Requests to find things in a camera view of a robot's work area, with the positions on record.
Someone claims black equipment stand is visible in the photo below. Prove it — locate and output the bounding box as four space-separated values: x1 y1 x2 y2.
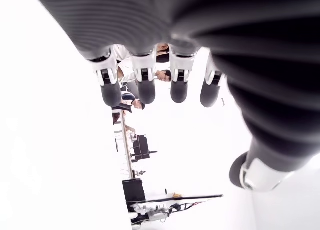
130 134 159 163

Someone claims person with glasses black hair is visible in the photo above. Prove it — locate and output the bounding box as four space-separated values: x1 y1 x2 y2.
154 69 173 83

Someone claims person in striped shirt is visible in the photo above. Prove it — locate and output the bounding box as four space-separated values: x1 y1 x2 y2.
120 90 147 111

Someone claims light wooden beam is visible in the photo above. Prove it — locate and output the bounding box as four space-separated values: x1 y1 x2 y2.
120 109 135 180

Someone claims black box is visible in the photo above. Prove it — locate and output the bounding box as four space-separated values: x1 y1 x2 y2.
121 178 147 213

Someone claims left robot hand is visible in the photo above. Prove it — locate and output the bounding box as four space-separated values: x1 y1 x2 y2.
31 0 320 192

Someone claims person in white top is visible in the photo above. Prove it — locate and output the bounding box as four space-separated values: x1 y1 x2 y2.
111 44 138 83

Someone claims thin black bar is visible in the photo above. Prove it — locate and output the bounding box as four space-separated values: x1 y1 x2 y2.
126 194 224 204

